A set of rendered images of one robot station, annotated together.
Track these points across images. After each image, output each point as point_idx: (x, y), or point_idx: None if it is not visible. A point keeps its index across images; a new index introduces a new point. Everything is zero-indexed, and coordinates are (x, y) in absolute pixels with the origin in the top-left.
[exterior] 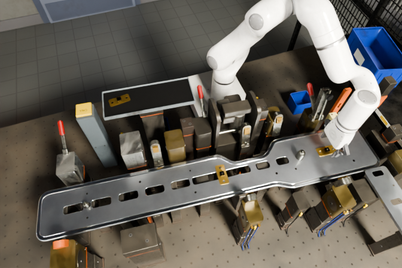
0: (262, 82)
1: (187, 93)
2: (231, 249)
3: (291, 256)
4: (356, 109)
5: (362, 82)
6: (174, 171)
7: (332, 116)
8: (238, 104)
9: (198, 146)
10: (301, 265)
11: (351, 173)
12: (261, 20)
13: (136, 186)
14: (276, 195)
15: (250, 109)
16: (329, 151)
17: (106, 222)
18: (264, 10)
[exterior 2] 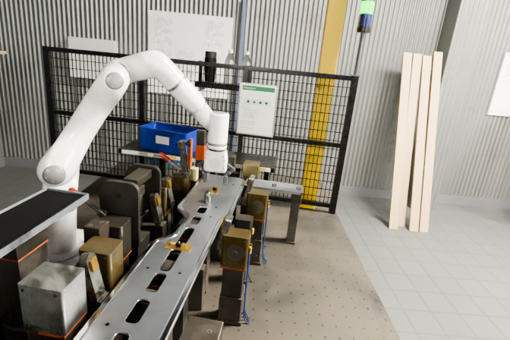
0: (84, 223)
1: (68, 196)
2: (241, 333)
3: (272, 288)
4: (221, 121)
5: (205, 113)
6: (133, 281)
7: (193, 168)
8: (138, 172)
9: (123, 253)
10: (283, 285)
11: (241, 190)
12: (120, 76)
13: (109, 332)
14: (210, 271)
15: (151, 170)
16: (217, 188)
17: None
18: (118, 68)
